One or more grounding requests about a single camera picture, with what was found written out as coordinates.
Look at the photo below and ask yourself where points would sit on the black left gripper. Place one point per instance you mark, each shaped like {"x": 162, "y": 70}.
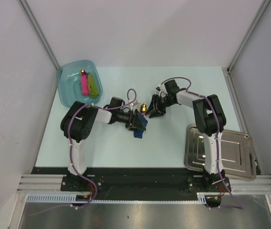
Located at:
{"x": 137, "y": 124}

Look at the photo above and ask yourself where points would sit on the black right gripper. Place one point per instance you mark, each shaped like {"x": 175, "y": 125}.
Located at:
{"x": 151, "y": 109}

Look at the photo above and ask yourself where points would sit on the dark blue paper napkin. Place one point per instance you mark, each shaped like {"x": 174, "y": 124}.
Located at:
{"x": 138, "y": 133}

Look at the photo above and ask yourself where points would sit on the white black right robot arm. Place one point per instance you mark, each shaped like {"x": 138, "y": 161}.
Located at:
{"x": 209, "y": 120}

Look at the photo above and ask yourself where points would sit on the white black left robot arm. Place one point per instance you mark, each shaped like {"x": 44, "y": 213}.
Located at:
{"x": 80, "y": 118}

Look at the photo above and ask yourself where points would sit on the green rolled napkin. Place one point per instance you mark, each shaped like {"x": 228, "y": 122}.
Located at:
{"x": 92, "y": 87}

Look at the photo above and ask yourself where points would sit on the pink rolled napkin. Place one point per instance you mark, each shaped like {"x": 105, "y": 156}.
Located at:
{"x": 84, "y": 85}

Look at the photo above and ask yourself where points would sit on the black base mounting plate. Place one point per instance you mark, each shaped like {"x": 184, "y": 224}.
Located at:
{"x": 136, "y": 184}

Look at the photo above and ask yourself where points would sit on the translucent blue plastic bin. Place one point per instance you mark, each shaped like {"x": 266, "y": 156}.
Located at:
{"x": 69, "y": 86}

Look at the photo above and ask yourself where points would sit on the stainless steel tray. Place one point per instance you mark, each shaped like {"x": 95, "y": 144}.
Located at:
{"x": 236, "y": 153}

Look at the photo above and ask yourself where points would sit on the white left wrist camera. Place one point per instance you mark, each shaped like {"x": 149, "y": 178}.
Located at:
{"x": 133, "y": 104}

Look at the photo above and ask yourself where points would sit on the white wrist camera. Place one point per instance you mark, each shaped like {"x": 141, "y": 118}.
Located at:
{"x": 160, "y": 88}
{"x": 133, "y": 104}

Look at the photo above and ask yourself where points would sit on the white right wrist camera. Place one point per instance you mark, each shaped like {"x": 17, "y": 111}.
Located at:
{"x": 160, "y": 88}

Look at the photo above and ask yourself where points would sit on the light blue cable duct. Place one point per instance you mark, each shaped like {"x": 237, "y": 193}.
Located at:
{"x": 54, "y": 198}

